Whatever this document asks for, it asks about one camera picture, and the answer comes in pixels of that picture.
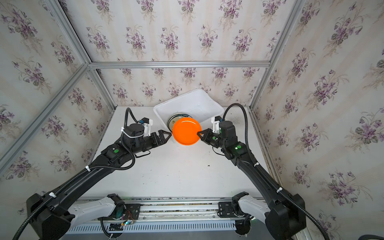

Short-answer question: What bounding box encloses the orange plate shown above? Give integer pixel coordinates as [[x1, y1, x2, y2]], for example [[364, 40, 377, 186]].
[[173, 118, 202, 146]]

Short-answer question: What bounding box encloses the beige plate with calligraphy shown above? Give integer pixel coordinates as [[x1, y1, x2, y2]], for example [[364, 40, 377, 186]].
[[167, 113, 192, 132]]

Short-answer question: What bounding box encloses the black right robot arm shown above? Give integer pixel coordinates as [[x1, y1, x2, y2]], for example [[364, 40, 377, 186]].
[[197, 116, 330, 240]]

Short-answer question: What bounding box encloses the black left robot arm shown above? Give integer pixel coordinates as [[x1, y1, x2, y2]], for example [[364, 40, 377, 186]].
[[13, 108, 172, 240]]

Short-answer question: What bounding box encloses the white plastic bin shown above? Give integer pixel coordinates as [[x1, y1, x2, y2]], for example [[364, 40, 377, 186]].
[[154, 89, 224, 130]]

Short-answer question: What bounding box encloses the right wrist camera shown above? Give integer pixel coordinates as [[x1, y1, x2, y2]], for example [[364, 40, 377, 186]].
[[211, 116, 223, 134]]

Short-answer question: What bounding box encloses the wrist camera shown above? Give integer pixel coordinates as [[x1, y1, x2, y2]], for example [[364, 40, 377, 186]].
[[140, 118, 153, 137], [211, 116, 223, 134]]

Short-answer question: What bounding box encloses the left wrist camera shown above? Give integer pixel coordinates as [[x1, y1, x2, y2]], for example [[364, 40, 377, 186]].
[[140, 118, 153, 137]]

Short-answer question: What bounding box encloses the aluminium rail base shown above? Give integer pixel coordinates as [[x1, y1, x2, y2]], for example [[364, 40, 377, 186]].
[[67, 198, 243, 234]]

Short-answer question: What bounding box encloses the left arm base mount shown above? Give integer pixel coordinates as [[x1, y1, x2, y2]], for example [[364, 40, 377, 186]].
[[98, 194, 141, 240]]

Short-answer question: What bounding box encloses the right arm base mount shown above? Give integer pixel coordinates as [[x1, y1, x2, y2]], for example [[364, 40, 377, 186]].
[[217, 192, 252, 236]]

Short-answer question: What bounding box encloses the aluminium frame post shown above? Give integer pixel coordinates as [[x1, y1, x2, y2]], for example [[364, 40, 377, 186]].
[[87, 66, 117, 112]]

